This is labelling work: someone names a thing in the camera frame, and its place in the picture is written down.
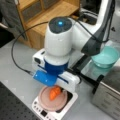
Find teal bowl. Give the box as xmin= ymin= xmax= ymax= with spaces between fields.
xmin=91 ymin=46 xmax=119 ymax=68

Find wooden shelf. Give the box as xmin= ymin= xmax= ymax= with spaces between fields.
xmin=17 ymin=0 xmax=80 ymax=50

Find pink plate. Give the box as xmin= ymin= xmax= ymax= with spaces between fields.
xmin=38 ymin=86 xmax=68 ymax=111

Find orange toy carrot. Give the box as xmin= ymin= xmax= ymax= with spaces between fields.
xmin=49 ymin=86 xmax=61 ymax=100

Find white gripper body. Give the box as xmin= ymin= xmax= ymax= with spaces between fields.
xmin=32 ymin=49 xmax=80 ymax=93

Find oven door with handle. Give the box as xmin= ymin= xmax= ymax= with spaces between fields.
xmin=72 ymin=55 xmax=112 ymax=85

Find silver toaster oven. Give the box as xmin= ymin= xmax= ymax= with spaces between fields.
xmin=70 ymin=19 xmax=120 ymax=119

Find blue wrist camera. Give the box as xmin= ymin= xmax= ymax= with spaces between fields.
xmin=33 ymin=70 xmax=57 ymax=86

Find black cable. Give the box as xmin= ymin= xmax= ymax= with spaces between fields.
xmin=10 ymin=18 xmax=101 ymax=76

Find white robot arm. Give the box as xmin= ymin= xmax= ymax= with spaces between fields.
xmin=32 ymin=0 xmax=115 ymax=93

